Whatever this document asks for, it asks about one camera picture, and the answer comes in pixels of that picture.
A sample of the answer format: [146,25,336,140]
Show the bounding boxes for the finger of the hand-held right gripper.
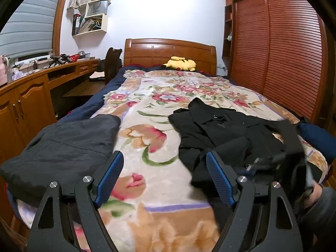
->
[246,157,279,171]

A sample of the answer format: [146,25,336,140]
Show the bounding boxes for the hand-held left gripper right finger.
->
[206,151,302,252]

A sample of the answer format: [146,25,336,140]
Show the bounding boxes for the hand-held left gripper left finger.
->
[26,151,124,252]

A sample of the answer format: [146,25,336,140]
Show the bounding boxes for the black coat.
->
[168,97,307,208]

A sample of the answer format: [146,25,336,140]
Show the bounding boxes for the person's right hand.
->
[302,182,326,210]

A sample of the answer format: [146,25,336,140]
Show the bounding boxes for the dark grey jacket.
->
[0,114,121,208]

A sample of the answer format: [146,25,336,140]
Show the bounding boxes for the floral blanket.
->
[16,70,328,252]

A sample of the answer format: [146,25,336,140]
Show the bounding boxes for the dark wooden chair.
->
[104,47,123,84]

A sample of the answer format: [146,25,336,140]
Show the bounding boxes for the wooden desk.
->
[0,58,105,242]

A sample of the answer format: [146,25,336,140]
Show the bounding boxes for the wooden louvered wardrobe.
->
[222,0,328,126]

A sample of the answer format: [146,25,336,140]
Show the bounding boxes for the yellow plush toy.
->
[161,56,197,72]

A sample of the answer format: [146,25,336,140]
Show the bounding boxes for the black devices on desk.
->
[50,54,71,66]

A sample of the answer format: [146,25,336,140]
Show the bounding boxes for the wooden bed headboard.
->
[124,38,217,75]

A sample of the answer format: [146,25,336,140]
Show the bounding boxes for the pink bag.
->
[0,55,11,84]

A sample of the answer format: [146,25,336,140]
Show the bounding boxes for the row of books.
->
[73,13,85,35]

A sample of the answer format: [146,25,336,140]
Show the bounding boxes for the grey paper bag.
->
[87,0,109,17]

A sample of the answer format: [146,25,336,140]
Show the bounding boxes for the grey window blind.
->
[0,0,65,58]

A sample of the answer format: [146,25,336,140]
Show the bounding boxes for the white wall shelf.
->
[67,0,112,36]

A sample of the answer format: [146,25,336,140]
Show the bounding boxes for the wooden window frame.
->
[52,0,72,55]

